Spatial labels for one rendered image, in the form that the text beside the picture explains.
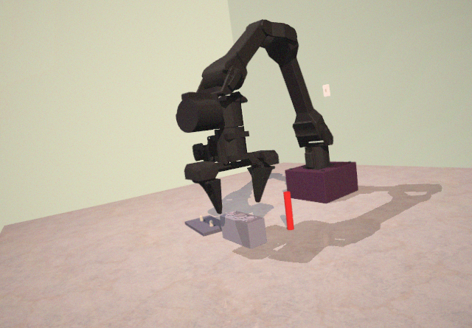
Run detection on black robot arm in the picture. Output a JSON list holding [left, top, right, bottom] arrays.
[[176, 19, 334, 170]]

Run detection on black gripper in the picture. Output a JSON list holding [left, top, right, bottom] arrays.
[[184, 126, 280, 214]]

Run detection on red peg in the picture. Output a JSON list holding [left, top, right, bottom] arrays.
[[283, 191, 294, 230]]

